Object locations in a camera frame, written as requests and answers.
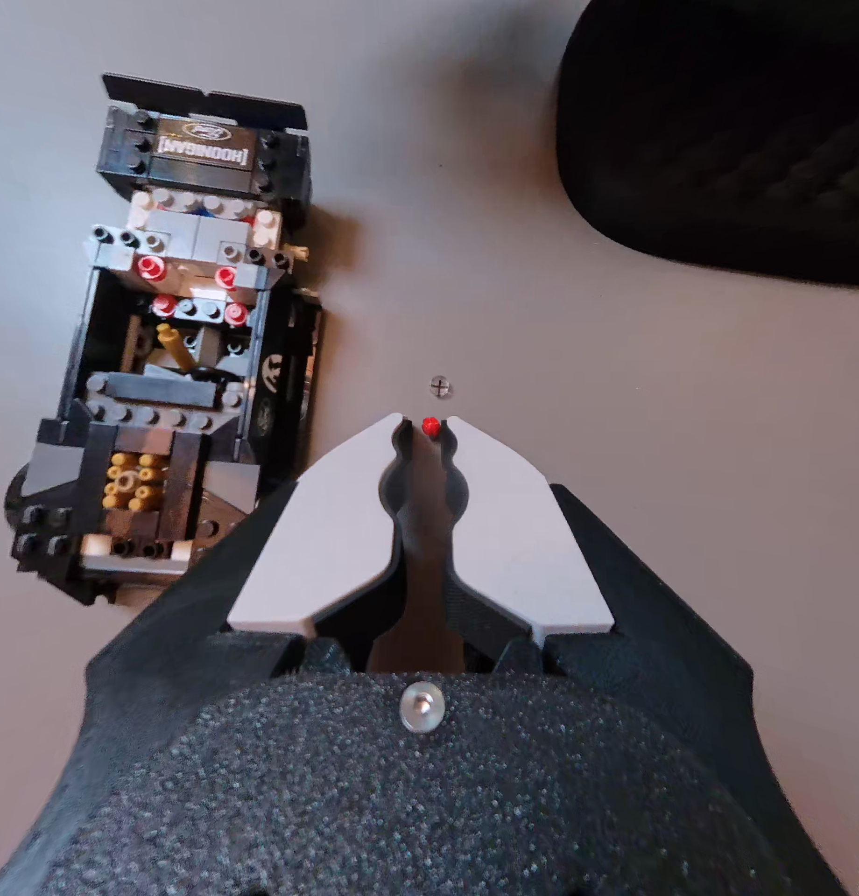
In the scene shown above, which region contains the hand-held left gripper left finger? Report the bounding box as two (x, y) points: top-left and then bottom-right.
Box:
(227, 413), (411, 638)

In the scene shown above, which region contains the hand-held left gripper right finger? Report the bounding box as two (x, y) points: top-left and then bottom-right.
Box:
(437, 413), (617, 648)

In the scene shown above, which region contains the lego car model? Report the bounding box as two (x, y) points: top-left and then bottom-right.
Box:
(3, 70), (324, 607)

